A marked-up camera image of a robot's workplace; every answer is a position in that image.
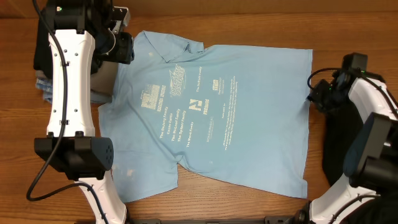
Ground folded grey garment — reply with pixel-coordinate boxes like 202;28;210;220
35;62;119;95

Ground light blue printed t-shirt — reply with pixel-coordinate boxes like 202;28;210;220
98;31;313;202

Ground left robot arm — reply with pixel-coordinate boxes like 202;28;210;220
34;1;134;223

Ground folded black garment on stack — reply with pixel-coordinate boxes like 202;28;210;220
33;19;53;80

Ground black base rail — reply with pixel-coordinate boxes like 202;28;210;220
128;216;294;224

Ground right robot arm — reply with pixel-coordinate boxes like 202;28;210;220
288;53;397;223

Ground folded blue jeans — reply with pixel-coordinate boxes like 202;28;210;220
35;78;112;104

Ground black garment at right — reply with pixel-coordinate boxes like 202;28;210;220
322;103;363;186

